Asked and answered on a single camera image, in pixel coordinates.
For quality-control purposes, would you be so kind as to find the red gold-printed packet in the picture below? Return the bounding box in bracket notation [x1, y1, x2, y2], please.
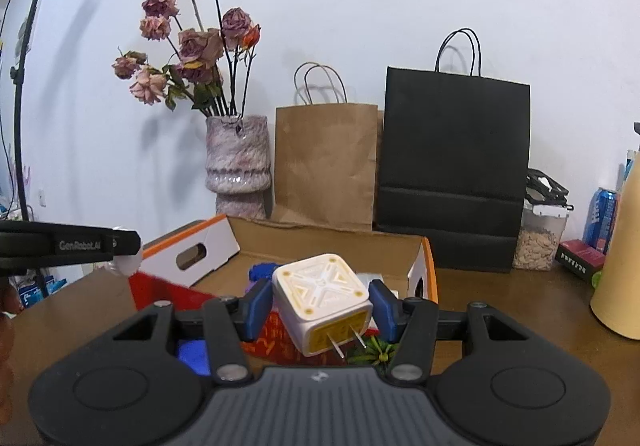
[129, 270, 301, 367]

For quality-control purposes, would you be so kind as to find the clear plastic seed container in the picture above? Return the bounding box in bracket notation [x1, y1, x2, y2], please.
[512, 203, 571, 271]

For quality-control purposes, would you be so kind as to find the dark red small box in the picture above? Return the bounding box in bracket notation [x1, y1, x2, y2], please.
[555, 240, 607, 283]

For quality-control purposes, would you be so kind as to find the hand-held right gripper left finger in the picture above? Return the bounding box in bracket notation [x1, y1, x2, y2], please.
[107, 279, 274, 386]

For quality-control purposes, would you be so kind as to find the dark blue plastic toy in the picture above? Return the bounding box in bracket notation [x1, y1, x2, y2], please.
[244, 263, 281, 298]

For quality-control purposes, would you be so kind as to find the pink mottled ceramic vase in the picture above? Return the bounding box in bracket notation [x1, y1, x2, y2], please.
[205, 115, 274, 221]

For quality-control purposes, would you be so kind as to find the dried pink rose bouquet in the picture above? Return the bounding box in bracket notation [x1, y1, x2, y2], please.
[111, 0, 264, 118]

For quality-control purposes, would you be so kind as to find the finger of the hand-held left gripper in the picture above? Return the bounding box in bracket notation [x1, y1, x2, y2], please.
[112, 229, 142, 260]

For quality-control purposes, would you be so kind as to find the black paper bag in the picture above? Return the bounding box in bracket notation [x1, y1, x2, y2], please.
[375, 28, 532, 274]

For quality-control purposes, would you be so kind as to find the orange-edged cardboard box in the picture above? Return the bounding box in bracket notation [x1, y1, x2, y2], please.
[129, 213, 440, 367]

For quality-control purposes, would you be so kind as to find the white round lid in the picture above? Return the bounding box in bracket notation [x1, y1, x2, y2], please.
[107, 225, 144, 278]

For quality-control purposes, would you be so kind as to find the black light stand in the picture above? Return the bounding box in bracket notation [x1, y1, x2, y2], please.
[0, 0, 84, 299]

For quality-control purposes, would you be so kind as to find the brown paper bag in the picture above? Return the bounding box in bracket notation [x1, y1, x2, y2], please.
[272, 62, 385, 232]

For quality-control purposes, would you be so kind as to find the person's left hand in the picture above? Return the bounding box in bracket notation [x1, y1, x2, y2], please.
[0, 283, 22, 427]

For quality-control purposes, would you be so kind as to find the beige cylinder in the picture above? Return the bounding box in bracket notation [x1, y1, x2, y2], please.
[590, 171, 640, 340]

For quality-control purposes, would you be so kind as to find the blue-labelled plastic bottle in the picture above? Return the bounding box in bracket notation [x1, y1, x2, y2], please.
[620, 149, 637, 193]

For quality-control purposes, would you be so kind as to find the bright blue plastic object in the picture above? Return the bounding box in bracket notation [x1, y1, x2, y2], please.
[177, 340, 211, 377]

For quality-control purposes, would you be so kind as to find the white yellow cube power adapter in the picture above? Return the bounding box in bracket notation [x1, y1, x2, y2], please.
[271, 253, 375, 358]

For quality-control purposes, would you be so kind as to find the white remote control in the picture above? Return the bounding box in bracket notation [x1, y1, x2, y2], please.
[354, 271, 401, 301]

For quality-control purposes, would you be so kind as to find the blue drink can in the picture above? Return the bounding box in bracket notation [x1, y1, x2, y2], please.
[582, 187, 621, 254]

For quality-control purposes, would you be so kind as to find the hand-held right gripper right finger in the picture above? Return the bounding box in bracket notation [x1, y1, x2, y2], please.
[369, 279, 533, 384]

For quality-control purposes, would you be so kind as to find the green plastic plant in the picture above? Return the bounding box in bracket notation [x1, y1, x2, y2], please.
[349, 335, 401, 368]

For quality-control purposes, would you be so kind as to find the black clip lid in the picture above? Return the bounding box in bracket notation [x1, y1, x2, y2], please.
[525, 169, 574, 210]

